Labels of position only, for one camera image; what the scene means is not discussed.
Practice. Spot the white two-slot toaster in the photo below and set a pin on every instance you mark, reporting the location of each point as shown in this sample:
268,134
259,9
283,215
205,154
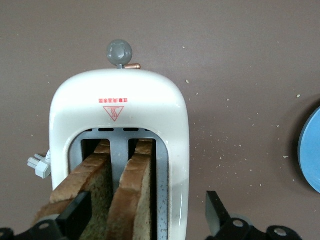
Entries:
115,85

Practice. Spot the blue plate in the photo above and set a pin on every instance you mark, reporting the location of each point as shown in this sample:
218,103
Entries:
311,150

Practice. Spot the white toaster power plug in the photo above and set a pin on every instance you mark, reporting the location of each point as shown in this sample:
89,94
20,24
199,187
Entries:
40,167

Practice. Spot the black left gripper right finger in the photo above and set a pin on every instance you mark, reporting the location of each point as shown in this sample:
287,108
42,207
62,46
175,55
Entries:
217,215

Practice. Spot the brown bread slice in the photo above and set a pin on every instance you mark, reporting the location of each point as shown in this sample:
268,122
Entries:
87,170
130,187

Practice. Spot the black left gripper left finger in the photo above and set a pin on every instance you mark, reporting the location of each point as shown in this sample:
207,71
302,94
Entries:
75,212

